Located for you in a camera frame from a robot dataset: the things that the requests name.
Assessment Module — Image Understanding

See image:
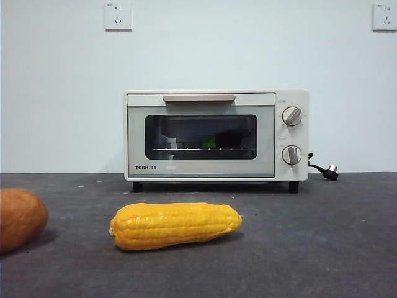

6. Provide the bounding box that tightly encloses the purple eggplant with green stem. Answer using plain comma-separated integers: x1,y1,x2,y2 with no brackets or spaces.
203,132,246,148

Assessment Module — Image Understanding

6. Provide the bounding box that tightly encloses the glass oven door with handle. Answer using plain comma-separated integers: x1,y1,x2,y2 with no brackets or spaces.
126,92,276,178

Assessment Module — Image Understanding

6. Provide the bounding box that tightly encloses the metal oven rack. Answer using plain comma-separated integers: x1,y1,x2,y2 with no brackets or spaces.
152,146,254,155

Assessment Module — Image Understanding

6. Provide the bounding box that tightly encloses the oven timer knob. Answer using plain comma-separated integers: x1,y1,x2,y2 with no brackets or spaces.
280,144,303,166

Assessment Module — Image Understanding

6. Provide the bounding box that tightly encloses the oven temperature knob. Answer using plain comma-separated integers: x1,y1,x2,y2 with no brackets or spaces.
281,106,304,127

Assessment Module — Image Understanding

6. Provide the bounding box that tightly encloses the white Toshiba toaster oven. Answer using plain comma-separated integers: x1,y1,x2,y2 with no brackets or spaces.
123,89,310,194

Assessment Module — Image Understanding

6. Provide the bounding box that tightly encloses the yellow corn cob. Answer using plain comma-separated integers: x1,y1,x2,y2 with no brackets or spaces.
110,202,244,251

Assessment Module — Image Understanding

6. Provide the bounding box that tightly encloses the orange-brown potato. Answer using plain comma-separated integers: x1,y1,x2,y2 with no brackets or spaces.
0,187,50,256

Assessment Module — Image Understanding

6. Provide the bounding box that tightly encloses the black power cord with plug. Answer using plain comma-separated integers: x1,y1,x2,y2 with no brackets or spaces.
307,151,339,181

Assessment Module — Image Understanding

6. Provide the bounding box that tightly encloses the white wall socket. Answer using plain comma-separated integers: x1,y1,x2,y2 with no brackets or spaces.
372,2,397,32
104,0,133,31

